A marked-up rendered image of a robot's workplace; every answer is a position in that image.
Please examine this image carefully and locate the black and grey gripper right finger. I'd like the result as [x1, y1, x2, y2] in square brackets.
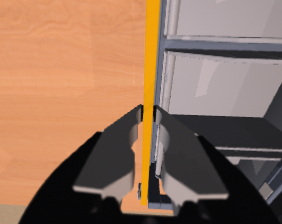
[153, 105, 280, 224]

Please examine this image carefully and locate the yellow bar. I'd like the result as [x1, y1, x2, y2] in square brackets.
[141, 0, 160, 205]

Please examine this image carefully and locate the grey metal rack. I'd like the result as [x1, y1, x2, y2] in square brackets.
[147, 0, 282, 210]

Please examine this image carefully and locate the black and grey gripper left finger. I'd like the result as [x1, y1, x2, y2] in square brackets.
[18, 104, 144, 224]

